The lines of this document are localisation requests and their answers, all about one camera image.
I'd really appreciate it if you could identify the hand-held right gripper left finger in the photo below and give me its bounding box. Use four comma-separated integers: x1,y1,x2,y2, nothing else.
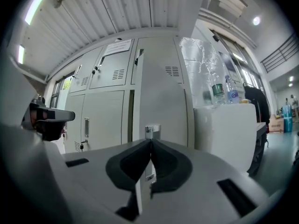
105,139,152,221

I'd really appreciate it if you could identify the grey locker cabinet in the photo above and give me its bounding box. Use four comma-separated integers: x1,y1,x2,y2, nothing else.
64,35,196,154

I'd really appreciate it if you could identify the grey locker door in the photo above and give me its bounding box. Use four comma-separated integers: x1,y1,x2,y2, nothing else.
134,48,189,216

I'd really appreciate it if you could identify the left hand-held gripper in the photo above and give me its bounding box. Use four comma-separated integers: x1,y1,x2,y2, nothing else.
22,97,76,142

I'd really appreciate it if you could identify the cardboard box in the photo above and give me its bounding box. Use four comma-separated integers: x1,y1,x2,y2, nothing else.
268,114,285,134

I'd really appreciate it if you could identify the clear plastic wrap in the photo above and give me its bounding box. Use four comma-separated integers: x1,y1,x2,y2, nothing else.
179,36,235,109

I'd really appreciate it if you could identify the metal balcony railing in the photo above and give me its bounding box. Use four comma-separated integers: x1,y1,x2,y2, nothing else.
260,32,299,74

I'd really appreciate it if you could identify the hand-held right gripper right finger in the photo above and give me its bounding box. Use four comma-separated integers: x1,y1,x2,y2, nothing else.
149,138,193,200

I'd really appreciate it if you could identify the long ceiling strip light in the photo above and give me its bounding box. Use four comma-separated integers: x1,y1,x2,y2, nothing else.
24,0,48,26
18,45,25,65

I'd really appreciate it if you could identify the blue label plastic bottle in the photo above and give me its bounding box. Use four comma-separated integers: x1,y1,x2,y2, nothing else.
224,74,240,105

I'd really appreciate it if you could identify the green label plastic bottle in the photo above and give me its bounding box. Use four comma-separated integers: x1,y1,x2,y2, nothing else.
210,72,226,106

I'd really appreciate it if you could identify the white paper notice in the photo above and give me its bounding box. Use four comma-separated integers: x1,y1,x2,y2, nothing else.
102,39,132,57

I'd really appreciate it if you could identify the white foam box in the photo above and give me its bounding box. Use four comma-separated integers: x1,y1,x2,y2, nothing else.
193,102,258,173

